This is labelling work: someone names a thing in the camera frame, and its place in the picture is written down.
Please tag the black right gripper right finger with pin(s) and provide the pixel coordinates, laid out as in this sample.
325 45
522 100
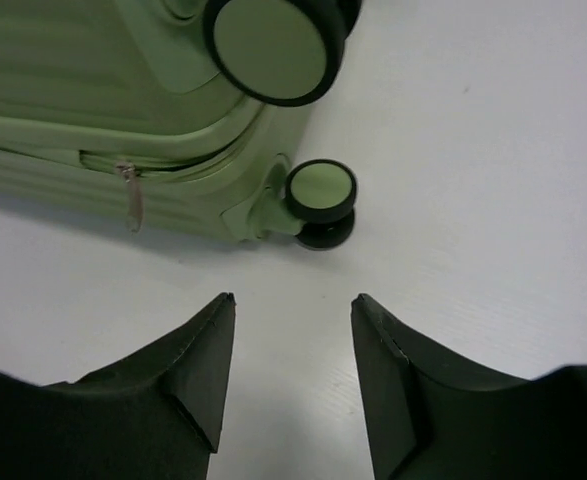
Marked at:
431 413

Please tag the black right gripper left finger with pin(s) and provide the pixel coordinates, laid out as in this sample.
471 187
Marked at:
154 414

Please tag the light green suitcase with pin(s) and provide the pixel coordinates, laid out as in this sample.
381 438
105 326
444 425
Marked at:
184 115

